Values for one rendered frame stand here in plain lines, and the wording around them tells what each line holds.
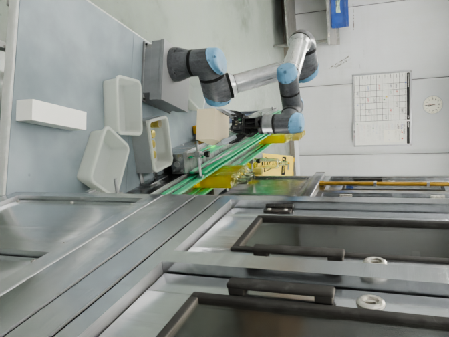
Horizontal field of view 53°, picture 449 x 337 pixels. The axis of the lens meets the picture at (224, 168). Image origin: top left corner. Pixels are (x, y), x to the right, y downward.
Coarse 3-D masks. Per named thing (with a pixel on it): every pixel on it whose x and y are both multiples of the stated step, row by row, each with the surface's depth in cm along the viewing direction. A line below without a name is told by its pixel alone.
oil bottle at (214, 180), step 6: (216, 174) 214; (222, 174) 213; (228, 174) 212; (204, 180) 211; (210, 180) 210; (216, 180) 209; (222, 180) 208; (228, 180) 207; (234, 180) 207; (198, 186) 213; (204, 186) 212; (210, 186) 211; (216, 186) 210; (222, 186) 209; (228, 186) 208; (234, 186) 208
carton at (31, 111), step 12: (24, 108) 130; (36, 108) 130; (48, 108) 135; (60, 108) 140; (24, 120) 130; (36, 120) 130; (48, 120) 135; (60, 120) 140; (72, 120) 145; (84, 120) 150
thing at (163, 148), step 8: (152, 120) 186; (152, 128) 200; (160, 128) 200; (168, 128) 199; (160, 136) 201; (168, 136) 200; (160, 144) 202; (168, 144) 201; (152, 152) 186; (160, 152) 203; (168, 152) 202; (152, 160) 187; (160, 160) 203; (168, 160) 202; (152, 168) 189; (160, 168) 192
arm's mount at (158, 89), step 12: (144, 48) 196; (156, 48) 194; (168, 48) 197; (144, 60) 196; (156, 60) 193; (144, 72) 195; (156, 72) 193; (144, 84) 195; (156, 84) 192; (168, 84) 197; (180, 84) 208; (144, 96) 195; (156, 96) 192; (168, 96) 197; (180, 96) 208; (168, 108) 209; (180, 108) 208
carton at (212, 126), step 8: (200, 112) 175; (208, 112) 174; (216, 112) 175; (200, 120) 175; (208, 120) 174; (216, 120) 175; (224, 120) 183; (200, 128) 175; (208, 128) 173; (216, 128) 175; (224, 128) 183; (200, 136) 174; (208, 136) 173; (216, 136) 175; (224, 136) 183
